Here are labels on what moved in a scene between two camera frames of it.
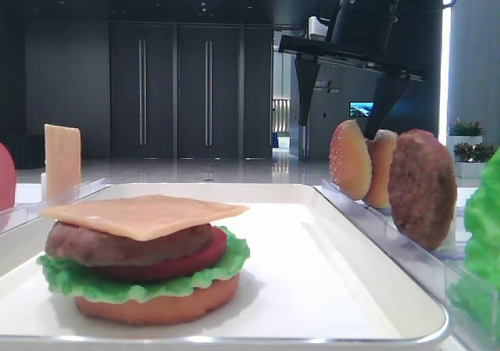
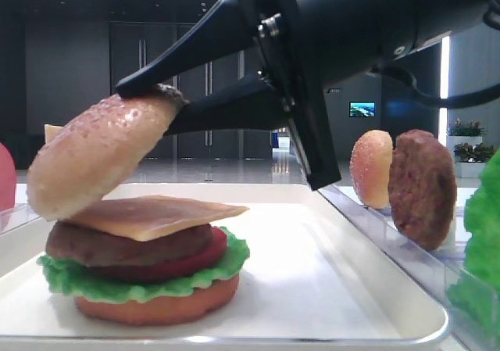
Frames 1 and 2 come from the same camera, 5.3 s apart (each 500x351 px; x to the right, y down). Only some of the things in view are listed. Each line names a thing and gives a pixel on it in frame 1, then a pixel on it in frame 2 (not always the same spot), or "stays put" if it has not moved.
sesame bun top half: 350,160 -> 97,147
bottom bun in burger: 197,301 stays put
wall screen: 361,109 stays put
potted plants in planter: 471,155 stays put
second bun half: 382,147 stays put
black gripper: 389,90 -> 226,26
